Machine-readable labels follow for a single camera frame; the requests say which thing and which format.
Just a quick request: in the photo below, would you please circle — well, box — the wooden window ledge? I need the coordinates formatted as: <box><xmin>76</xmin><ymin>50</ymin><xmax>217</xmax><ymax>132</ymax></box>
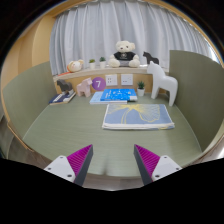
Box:
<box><xmin>52</xmin><ymin>64</ymin><xmax>171</xmax><ymax>98</ymax></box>

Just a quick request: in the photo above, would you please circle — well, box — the grey horse figurine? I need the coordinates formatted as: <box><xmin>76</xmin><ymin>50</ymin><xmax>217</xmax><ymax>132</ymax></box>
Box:
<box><xmin>56</xmin><ymin>79</ymin><xmax>74</xmax><ymax>96</ymax></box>

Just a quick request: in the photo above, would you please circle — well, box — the blue towel with yellow leaf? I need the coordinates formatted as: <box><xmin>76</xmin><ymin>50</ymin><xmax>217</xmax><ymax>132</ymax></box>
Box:
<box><xmin>101</xmin><ymin>103</ymin><xmax>176</xmax><ymax>131</ymax></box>

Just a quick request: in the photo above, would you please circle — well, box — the white wall socket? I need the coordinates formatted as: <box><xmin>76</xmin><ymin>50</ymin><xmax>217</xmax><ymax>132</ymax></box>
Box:
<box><xmin>105</xmin><ymin>74</ymin><xmax>118</xmax><ymax>87</ymax></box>
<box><xmin>120</xmin><ymin>73</ymin><xmax>134</xmax><ymax>86</ymax></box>

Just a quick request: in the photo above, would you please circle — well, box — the large white horse figurine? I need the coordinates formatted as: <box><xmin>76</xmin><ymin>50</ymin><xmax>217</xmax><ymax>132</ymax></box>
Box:
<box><xmin>146</xmin><ymin>60</ymin><xmax>179</xmax><ymax>107</ymax></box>

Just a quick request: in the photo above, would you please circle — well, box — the black horse figurine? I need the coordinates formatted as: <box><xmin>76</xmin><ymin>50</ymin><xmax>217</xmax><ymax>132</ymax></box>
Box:
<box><xmin>142</xmin><ymin>51</ymin><xmax>160</xmax><ymax>66</ymax></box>

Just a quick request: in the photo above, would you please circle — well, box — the small plant in white pot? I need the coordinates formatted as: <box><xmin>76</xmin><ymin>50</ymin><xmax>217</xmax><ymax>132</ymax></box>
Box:
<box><xmin>88</xmin><ymin>58</ymin><xmax>97</xmax><ymax>70</ymax></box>
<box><xmin>136</xmin><ymin>80</ymin><xmax>146</xmax><ymax>98</ymax></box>
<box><xmin>99</xmin><ymin>56</ymin><xmax>107</xmax><ymax>69</ymax></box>

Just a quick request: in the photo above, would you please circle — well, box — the white curtain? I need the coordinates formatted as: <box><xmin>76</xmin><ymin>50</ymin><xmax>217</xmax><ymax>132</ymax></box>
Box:
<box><xmin>49</xmin><ymin>0</ymin><xmax>221</xmax><ymax>76</ymax></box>

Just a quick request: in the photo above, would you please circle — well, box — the bright blue book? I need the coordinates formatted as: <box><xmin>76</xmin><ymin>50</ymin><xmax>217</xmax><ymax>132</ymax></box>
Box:
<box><xmin>99</xmin><ymin>88</ymin><xmax>138</xmax><ymax>102</ymax></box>

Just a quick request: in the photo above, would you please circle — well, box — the green partition panel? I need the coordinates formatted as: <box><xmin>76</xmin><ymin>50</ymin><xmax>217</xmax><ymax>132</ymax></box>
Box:
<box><xmin>168</xmin><ymin>49</ymin><xmax>224</xmax><ymax>153</ymax></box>
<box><xmin>1</xmin><ymin>60</ymin><xmax>58</xmax><ymax>139</ymax></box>

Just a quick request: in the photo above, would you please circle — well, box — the purple round number sign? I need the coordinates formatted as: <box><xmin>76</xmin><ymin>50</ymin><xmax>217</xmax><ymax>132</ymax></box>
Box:
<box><xmin>91</xmin><ymin>76</ymin><xmax>107</xmax><ymax>92</ymax></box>

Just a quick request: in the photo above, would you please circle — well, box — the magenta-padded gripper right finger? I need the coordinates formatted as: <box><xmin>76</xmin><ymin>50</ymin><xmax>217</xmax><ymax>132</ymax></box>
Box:
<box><xmin>133</xmin><ymin>144</ymin><xmax>183</xmax><ymax>186</ymax></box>

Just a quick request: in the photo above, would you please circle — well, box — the cream teddy bear black shirt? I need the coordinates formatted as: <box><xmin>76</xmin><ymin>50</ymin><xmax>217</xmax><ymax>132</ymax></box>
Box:
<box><xmin>107</xmin><ymin>40</ymin><xmax>141</xmax><ymax>69</ymax></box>

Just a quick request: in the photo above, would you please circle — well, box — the dark blue book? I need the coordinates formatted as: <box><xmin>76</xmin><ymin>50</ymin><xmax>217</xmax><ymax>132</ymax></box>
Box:
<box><xmin>48</xmin><ymin>91</ymin><xmax>77</xmax><ymax>106</ymax></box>

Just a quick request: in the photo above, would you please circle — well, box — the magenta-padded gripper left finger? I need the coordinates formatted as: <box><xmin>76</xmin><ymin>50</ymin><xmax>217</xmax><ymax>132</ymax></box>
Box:
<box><xmin>43</xmin><ymin>144</ymin><xmax>94</xmax><ymax>187</ymax></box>

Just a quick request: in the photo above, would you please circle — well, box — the cream and orange plush toy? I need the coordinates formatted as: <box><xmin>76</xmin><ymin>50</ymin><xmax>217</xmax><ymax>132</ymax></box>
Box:
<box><xmin>66</xmin><ymin>59</ymin><xmax>85</xmax><ymax>73</ymax></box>

